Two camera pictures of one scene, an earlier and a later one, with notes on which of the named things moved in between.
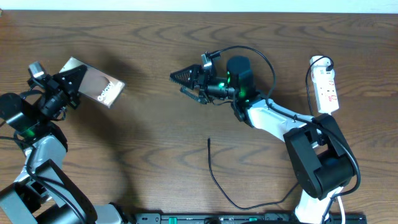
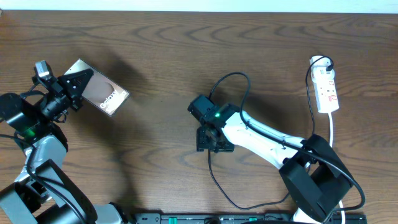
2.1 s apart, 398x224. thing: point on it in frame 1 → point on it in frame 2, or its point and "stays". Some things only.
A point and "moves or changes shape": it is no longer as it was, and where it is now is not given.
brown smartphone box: (96, 85) moves or changes shape
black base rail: (239, 218) stays
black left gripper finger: (70, 79) → (75, 83)
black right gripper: (198, 71) → (202, 145)
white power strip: (324, 83) stays
